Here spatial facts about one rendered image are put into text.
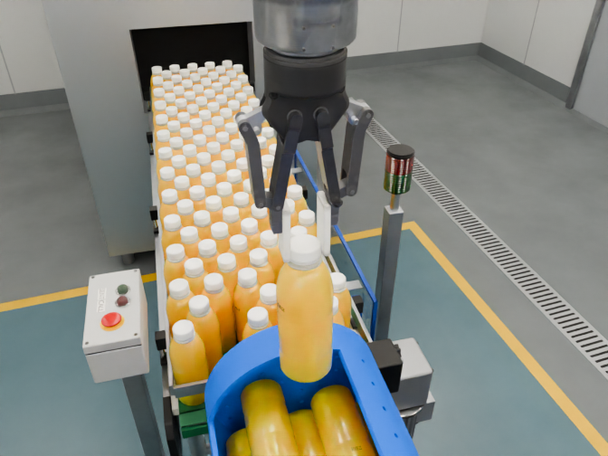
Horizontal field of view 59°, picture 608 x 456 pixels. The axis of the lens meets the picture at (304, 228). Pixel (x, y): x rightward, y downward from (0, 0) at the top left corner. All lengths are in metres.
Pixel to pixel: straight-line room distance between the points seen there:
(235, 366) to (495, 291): 2.18
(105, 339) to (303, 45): 0.73
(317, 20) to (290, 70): 0.05
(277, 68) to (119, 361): 0.73
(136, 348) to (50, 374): 1.55
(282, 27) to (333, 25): 0.04
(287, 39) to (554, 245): 2.94
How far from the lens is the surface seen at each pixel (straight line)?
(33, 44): 4.99
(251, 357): 0.81
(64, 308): 2.86
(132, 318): 1.07
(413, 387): 1.30
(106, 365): 1.08
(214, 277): 1.14
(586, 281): 3.12
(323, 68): 0.48
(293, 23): 0.46
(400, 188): 1.27
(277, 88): 0.49
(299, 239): 0.62
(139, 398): 1.29
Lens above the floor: 1.82
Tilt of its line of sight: 35 degrees down
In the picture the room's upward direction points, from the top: straight up
